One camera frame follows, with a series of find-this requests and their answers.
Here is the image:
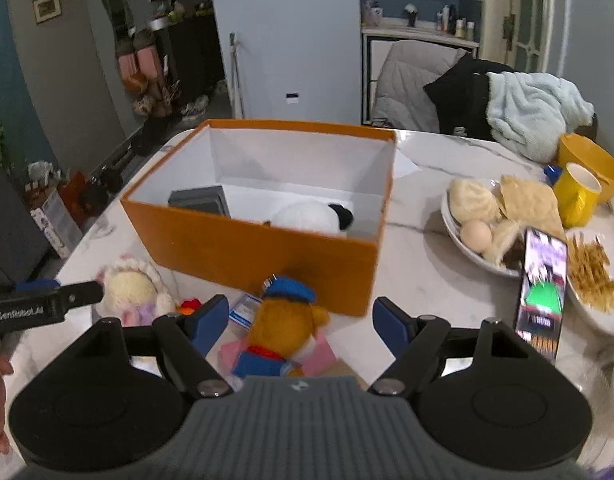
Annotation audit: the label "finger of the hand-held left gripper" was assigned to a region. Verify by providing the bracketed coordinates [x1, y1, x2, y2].
[0, 278, 62, 295]
[59, 281, 105, 312]

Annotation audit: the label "grey padded jacket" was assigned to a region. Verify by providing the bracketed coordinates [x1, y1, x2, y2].
[369, 39, 480, 134]

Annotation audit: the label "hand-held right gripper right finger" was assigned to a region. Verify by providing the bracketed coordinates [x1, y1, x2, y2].
[367, 296, 532, 399]

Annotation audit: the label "row of toiletry bottles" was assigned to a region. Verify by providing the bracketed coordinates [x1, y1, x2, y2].
[435, 3, 476, 39]

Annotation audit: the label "steamed bun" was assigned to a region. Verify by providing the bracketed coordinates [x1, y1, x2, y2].
[447, 178, 502, 225]

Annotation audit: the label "light blue fleece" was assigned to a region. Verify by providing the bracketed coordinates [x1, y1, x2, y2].
[486, 72, 596, 164]

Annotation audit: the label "white bunny plush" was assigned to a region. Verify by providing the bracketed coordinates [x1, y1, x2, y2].
[97, 256, 178, 327]

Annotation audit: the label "white box with orange rim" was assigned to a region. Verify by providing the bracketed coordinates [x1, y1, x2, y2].
[119, 119, 398, 319]

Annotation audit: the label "torn bun piece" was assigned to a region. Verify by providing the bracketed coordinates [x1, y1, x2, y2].
[488, 220, 526, 267]

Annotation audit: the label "grey flat box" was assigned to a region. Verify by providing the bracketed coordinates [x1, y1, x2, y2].
[168, 185, 231, 219]

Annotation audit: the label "framed wall picture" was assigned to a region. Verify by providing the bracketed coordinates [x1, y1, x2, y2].
[32, 0, 63, 25]

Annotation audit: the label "white panda plush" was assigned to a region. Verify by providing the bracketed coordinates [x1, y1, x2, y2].
[263, 201, 355, 239]

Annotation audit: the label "pair of shoes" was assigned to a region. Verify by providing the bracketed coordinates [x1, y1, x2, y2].
[181, 94, 210, 122]

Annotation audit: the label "hanging pink dolls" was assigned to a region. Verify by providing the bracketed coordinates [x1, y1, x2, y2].
[114, 27, 184, 117]

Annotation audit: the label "small blue white packet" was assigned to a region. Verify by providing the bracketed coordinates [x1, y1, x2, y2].
[229, 293, 263, 330]

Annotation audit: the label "white plate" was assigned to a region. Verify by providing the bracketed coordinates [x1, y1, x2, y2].
[564, 227, 614, 337]

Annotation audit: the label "white paper sheet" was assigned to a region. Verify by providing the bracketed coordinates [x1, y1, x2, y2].
[394, 156, 421, 181]

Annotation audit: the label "egg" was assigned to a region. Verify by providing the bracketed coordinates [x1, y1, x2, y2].
[459, 219, 493, 249]

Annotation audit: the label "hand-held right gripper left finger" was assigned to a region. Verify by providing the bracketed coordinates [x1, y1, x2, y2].
[87, 294, 235, 401]

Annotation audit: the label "smartphone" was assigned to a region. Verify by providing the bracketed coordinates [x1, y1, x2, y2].
[515, 227, 570, 367]

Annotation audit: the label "clear plastic storage bin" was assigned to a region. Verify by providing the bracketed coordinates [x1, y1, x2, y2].
[28, 160, 84, 261]

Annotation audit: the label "white food bowl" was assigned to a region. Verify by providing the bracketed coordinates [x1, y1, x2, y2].
[440, 177, 568, 279]

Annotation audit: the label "cream plush toy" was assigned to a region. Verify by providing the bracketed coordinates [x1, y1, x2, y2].
[497, 174, 566, 242]

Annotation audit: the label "yellow duck plush blue hat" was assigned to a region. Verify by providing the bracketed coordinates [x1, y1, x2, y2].
[232, 275, 332, 382]

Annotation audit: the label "mop pole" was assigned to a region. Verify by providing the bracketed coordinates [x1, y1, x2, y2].
[229, 32, 248, 121]

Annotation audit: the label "black jacket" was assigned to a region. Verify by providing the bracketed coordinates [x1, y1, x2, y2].
[423, 52, 518, 141]

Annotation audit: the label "glass panel door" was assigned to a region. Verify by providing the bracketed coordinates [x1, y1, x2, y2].
[479, 0, 558, 69]

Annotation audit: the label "pile of fried potato strips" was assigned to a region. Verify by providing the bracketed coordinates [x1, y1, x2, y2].
[567, 234, 614, 314]

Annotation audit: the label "yellow mug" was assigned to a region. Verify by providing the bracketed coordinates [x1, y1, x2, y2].
[552, 162, 603, 229]

